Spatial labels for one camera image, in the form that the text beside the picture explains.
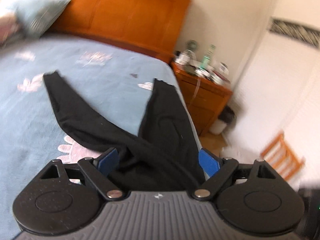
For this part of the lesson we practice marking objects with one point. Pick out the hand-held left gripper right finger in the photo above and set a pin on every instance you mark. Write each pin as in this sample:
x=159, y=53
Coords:
x=208, y=163

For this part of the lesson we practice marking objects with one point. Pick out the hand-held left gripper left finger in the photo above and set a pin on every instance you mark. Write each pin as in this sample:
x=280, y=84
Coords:
x=107, y=161

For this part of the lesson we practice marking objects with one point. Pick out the black pants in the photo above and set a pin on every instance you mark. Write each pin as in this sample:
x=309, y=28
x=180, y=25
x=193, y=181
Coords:
x=165, y=130

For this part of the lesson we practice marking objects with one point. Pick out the white trash bin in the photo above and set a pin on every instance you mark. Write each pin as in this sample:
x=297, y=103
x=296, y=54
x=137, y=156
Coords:
x=221, y=126

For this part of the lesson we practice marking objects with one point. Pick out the wooden chair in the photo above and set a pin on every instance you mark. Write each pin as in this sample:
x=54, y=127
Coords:
x=283, y=155

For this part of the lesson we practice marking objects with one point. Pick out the wooden nightstand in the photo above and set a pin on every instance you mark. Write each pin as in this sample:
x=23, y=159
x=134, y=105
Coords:
x=207, y=97

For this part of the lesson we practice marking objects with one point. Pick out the blue floral bed sheet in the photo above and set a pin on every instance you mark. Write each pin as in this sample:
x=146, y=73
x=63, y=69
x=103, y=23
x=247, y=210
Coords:
x=100, y=90

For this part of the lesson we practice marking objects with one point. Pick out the green bottle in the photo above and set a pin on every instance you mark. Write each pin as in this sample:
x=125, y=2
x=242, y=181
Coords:
x=208, y=57

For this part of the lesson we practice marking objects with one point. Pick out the small desk fan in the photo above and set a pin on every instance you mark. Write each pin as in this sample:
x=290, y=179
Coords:
x=192, y=46

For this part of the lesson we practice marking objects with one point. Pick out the wooden headboard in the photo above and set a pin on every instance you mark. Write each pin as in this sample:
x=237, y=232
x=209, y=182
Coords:
x=125, y=15

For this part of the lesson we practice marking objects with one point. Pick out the blue pillow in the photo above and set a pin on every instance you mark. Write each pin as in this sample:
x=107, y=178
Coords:
x=40, y=15

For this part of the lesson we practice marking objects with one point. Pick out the pink floral quilt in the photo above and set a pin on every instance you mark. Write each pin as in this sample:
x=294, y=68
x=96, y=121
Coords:
x=6, y=27

